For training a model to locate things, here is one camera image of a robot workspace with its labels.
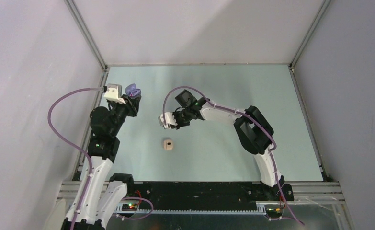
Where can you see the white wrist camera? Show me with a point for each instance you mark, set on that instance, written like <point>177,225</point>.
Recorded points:
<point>167,120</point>
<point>113,93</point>

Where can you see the left circuit board with LEDs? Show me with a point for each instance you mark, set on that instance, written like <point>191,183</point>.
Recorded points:
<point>129,207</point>

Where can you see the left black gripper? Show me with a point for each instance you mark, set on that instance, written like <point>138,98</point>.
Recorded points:
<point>131,105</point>

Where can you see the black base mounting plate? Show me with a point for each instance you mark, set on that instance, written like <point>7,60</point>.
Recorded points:
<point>207,196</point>

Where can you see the right circuit board with LEDs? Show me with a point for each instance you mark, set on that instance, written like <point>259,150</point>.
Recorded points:
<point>274,213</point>

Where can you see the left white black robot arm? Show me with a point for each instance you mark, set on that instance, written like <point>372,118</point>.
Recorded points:
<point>92,208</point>

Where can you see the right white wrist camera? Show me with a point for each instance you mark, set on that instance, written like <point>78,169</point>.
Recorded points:
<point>167,120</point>

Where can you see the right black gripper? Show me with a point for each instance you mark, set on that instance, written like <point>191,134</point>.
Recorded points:
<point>179,125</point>

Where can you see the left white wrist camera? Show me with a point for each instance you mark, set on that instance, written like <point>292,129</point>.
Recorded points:
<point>113,93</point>

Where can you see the beige earbud charging case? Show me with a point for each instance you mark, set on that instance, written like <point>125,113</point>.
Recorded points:
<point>168,144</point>

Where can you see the purple earbud charging case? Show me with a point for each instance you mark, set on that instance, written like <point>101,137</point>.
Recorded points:
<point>132,87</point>

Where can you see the circuit board with leds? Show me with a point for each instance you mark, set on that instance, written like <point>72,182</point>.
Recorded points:
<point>129,207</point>
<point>274,213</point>

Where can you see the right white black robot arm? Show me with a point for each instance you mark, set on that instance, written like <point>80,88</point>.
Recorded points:
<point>253,130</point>

